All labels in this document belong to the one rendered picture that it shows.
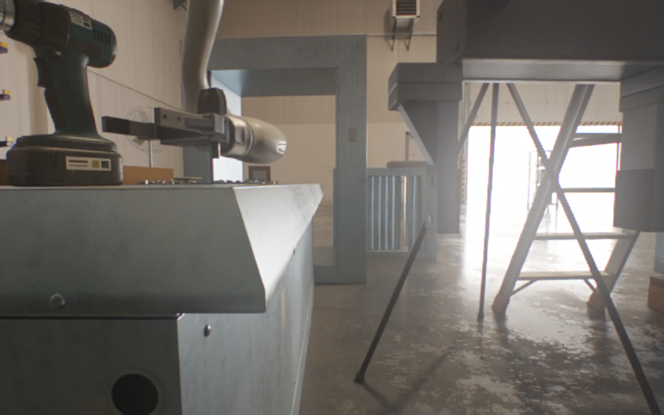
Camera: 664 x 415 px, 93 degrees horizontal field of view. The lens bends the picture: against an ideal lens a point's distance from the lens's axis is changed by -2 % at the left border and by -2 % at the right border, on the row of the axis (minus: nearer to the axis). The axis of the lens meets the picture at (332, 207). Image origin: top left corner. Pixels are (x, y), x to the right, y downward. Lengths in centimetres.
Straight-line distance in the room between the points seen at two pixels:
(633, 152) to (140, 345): 34
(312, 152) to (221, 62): 780
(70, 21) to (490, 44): 49
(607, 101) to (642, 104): 1229
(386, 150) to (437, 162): 976
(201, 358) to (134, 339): 5
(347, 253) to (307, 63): 122
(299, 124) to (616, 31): 996
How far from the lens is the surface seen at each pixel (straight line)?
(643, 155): 29
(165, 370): 25
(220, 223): 17
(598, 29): 26
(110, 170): 54
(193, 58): 79
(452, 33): 23
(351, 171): 207
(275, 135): 80
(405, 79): 21
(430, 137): 21
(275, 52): 227
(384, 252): 284
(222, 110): 70
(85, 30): 57
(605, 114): 1248
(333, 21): 1098
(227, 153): 72
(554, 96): 1176
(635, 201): 29
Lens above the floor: 65
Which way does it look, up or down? 4 degrees down
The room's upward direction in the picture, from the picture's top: straight up
